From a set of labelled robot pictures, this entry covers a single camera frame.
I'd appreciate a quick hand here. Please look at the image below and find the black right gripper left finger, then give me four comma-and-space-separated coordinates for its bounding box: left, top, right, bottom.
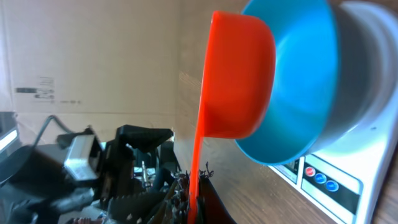
107, 173, 190, 223

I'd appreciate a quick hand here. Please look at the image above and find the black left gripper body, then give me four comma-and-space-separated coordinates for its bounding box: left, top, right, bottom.
99, 124, 175, 224

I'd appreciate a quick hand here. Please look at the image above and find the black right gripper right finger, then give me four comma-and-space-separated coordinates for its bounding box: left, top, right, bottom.
196, 162, 236, 224

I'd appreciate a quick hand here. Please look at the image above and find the orange measuring scoop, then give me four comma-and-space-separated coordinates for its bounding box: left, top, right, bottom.
187, 11, 275, 223

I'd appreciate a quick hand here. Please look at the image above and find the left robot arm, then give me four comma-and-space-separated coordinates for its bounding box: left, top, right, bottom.
1, 125, 173, 223

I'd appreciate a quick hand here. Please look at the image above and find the white digital kitchen scale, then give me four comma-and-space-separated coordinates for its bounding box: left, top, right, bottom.
269, 1, 398, 224

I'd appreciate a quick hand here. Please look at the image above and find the blue metal bowl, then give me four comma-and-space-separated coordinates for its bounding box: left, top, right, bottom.
234, 0, 386, 166

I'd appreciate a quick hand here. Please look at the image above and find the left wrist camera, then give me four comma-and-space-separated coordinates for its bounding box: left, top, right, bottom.
63, 134, 102, 181

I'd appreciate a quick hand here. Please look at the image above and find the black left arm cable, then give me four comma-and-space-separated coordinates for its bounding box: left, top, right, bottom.
30, 114, 75, 150

